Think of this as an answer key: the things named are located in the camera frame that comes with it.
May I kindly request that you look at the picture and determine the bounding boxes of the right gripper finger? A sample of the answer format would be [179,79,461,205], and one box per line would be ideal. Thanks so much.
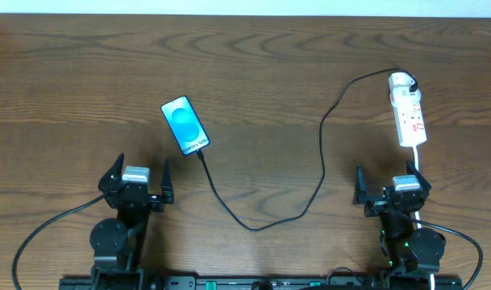
[353,164,368,205]
[406,160,431,192]

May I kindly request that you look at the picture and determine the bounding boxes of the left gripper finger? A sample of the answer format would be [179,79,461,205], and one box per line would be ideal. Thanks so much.
[98,153,124,192]
[160,159,174,197]

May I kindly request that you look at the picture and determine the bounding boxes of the blue smartphone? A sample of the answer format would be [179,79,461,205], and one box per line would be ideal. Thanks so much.
[160,96,210,155]

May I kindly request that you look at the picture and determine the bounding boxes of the black charging cable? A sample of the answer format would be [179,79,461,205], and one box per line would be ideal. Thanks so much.
[195,67,419,233]

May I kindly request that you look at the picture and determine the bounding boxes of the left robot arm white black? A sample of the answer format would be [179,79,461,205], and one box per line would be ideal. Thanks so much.
[89,154,174,289]

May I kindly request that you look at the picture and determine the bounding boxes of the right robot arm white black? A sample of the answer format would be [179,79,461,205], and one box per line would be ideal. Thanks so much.
[353,161,446,287]

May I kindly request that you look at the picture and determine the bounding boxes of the white charger adapter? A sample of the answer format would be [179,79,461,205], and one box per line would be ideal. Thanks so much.
[390,86,421,108]

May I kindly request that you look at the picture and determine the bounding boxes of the white power strip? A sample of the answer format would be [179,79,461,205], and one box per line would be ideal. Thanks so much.
[389,72,427,147]

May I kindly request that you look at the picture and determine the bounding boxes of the white power strip cord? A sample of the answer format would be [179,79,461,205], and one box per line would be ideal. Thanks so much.
[411,145,436,290]

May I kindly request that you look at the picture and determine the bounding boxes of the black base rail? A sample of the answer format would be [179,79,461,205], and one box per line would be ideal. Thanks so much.
[59,275,464,290]

